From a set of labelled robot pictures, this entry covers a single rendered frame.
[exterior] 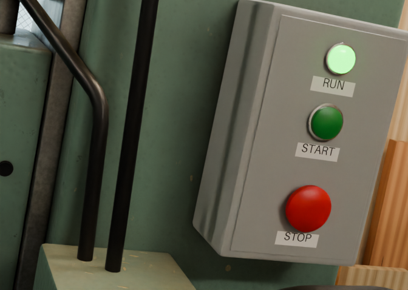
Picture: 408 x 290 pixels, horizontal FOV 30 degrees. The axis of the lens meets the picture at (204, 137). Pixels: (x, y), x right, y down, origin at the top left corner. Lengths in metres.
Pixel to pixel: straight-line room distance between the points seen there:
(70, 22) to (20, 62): 0.04
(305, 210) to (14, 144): 0.20
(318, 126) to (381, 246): 1.63
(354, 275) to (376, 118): 1.45
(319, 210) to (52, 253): 0.17
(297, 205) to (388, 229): 1.61
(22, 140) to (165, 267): 0.13
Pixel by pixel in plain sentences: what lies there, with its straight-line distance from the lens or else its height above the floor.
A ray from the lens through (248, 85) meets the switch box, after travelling 0.47.
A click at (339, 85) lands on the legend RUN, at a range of 0.48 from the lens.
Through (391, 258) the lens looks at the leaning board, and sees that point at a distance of 2.12.
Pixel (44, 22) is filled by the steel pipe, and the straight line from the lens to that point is 0.52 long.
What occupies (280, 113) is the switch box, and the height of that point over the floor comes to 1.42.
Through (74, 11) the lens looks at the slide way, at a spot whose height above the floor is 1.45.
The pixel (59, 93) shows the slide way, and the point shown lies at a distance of 0.52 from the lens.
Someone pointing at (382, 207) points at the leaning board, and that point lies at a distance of 2.06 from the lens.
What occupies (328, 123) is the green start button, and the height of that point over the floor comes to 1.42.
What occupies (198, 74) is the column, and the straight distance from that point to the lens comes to 0.51.
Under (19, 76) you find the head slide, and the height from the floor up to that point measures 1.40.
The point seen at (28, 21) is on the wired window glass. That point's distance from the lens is 1.94.
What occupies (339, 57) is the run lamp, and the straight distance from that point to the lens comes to 0.47.
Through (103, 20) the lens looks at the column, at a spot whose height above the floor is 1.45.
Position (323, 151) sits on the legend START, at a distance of 0.48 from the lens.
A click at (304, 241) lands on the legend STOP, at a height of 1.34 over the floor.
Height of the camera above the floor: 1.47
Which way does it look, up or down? 10 degrees down
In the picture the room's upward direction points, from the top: 12 degrees clockwise
